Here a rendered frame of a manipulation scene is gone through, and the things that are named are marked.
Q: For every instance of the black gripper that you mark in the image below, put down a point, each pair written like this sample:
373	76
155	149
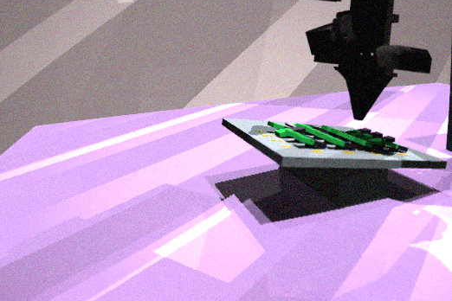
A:
367	75

